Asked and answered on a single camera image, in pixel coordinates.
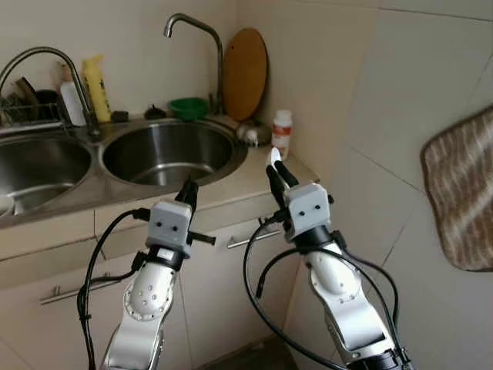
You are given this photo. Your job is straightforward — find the white bottle with red label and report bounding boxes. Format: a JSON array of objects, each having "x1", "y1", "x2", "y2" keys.
[{"x1": 272, "y1": 109, "x2": 293, "y2": 160}]

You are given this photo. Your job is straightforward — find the steel sink stopper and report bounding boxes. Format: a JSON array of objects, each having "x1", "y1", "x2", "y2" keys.
[{"x1": 236, "y1": 121, "x2": 272, "y2": 148}]

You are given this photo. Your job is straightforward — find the narrow beige cabinet door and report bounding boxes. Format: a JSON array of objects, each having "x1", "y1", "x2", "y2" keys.
[{"x1": 177, "y1": 216, "x2": 301, "y2": 367}]

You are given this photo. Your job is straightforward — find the green plastic bowl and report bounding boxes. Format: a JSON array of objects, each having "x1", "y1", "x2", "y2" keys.
[{"x1": 169, "y1": 97, "x2": 210, "y2": 121}]

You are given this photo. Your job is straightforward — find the stainless steel double sink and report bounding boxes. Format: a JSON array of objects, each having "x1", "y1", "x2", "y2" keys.
[{"x1": 0, "y1": 116, "x2": 249, "y2": 228}]

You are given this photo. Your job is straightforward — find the round wooden cutting board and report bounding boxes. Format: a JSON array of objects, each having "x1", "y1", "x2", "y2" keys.
[{"x1": 223, "y1": 28, "x2": 270, "y2": 123}]

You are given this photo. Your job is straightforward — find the tall curved steel faucet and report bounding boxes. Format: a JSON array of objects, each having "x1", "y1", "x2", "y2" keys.
[{"x1": 163, "y1": 13, "x2": 226, "y2": 116}]

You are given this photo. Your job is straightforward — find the yellow detergent bottle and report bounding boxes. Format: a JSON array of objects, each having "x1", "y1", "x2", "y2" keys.
[{"x1": 82, "y1": 54, "x2": 112, "y2": 124}]

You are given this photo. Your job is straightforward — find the flexible gooseneck steel faucet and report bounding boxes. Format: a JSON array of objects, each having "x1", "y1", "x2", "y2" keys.
[{"x1": 0, "y1": 46, "x2": 102, "y2": 141}]

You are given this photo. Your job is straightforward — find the white pump bottle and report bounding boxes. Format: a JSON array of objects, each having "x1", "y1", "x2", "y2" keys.
[{"x1": 59, "y1": 63, "x2": 87, "y2": 127}]

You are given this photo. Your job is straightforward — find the brown striped hanging towel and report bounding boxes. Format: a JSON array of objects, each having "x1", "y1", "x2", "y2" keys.
[{"x1": 420, "y1": 108, "x2": 493, "y2": 272}]

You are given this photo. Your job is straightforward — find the wide beige cabinet door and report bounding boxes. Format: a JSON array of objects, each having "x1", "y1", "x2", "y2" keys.
[{"x1": 0, "y1": 251, "x2": 193, "y2": 370}]

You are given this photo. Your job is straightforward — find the dark brown scouring sponge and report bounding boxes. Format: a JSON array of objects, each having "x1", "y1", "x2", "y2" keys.
[{"x1": 12, "y1": 76, "x2": 39, "y2": 105}]

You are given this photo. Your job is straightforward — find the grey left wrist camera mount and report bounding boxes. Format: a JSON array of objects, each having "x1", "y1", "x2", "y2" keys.
[{"x1": 145, "y1": 199, "x2": 193, "y2": 259}]

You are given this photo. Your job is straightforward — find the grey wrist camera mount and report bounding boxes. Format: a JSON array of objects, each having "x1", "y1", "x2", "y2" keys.
[
  {"x1": 283, "y1": 182, "x2": 334, "y2": 234},
  {"x1": 145, "y1": 199, "x2": 193, "y2": 259}
]

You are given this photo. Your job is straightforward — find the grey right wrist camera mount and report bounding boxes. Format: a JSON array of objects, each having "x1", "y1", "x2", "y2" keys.
[{"x1": 283, "y1": 182, "x2": 334, "y2": 234}]

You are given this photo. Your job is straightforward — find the short steel cabinet handle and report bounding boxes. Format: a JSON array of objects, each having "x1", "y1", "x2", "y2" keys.
[{"x1": 227, "y1": 227, "x2": 282, "y2": 249}]

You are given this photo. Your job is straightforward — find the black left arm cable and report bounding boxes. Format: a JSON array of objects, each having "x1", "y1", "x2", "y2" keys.
[{"x1": 75, "y1": 207, "x2": 155, "y2": 370}]

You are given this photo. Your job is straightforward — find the long steel cabinet handle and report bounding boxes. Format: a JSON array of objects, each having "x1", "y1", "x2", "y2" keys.
[{"x1": 40, "y1": 274, "x2": 143, "y2": 305}]

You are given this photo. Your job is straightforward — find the steel wire sink rack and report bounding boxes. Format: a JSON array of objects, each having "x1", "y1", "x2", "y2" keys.
[{"x1": 0, "y1": 91, "x2": 66, "y2": 130}]

